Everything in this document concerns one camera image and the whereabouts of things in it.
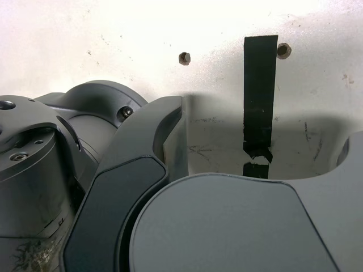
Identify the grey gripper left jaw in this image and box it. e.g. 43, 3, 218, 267
62, 95, 190, 272

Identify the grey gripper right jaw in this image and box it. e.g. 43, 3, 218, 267
129, 132, 363, 272

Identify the black tape strip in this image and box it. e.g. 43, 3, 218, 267
242, 35, 280, 180

